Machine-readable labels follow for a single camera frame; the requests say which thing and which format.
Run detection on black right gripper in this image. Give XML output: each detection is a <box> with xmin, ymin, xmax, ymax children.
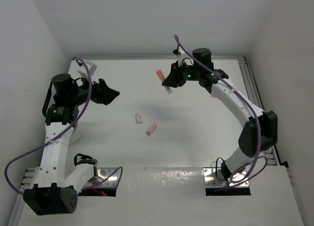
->
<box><xmin>163</xmin><ymin>60</ymin><xmax>201</xmax><ymax>88</ymax></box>

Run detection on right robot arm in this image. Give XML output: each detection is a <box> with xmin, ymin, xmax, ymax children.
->
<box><xmin>162</xmin><ymin>47</ymin><xmax>278</xmax><ymax>180</ymax></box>

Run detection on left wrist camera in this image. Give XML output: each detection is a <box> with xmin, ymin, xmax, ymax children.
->
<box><xmin>77</xmin><ymin>61</ymin><xmax>98</xmax><ymax>80</ymax></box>

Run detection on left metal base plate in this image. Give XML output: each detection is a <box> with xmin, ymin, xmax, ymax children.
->
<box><xmin>78</xmin><ymin>167</ymin><xmax>123</xmax><ymax>197</ymax></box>

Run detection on white eraser with label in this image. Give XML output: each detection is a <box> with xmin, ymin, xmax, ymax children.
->
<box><xmin>135</xmin><ymin>113</ymin><xmax>143</xmax><ymax>124</ymax></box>

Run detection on orange grey marker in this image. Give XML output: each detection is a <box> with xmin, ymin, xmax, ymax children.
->
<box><xmin>156</xmin><ymin>69</ymin><xmax>173</xmax><ymax>95</ymax></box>

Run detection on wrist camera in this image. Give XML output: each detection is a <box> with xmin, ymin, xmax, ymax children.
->
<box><xmin>173</xmin><ymin>46</ymin><xmax>190</xmax><ymax>66</ymax></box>
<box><xmin>77</xmin><ymin>61</ymin><xmax>98</xmax><ymax>80</ymax></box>

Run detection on metal base plate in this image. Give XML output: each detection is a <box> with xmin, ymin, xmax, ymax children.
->
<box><xmin>203</xmin><ymin>167</ymin><xmax>252</xmax><ymax>197</ymax></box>
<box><xmin>78</xmin><ymin>167</ymin><xmax>123</xmax><ymax>197</ymax></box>

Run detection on white round container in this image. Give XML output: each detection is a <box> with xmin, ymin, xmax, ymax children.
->
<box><xmin>69</xmin><ymin>122</ymin><xmax>80</xmax><ymax>146</ymax></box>

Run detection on pink eraser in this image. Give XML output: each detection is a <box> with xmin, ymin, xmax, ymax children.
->
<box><xmin>146</xmin><ymin>124</ymin><xmax>157</xmax><ymax>136</ymax></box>

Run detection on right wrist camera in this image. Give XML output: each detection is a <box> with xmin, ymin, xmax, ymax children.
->
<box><xmin>173</xmin><ymin>46</ymin><xmax>190</xmax><ymax>66</ymax></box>

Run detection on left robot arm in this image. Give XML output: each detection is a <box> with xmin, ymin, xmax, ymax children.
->
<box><xmin>23</xmin><ymin>74</ymin><xmax>120</xmax><ymax>216</ymax></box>

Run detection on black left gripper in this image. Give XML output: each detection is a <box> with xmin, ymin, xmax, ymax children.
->
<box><xmin>69</xmin><ymin>74</ymin><xmax>119</xmax><ymax>106</ymax></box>

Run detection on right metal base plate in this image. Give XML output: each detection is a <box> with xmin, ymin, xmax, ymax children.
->
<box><xmin>203</xmin><ymin>167</ymin><xmax>252</xmax><ymax>197</ymax></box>

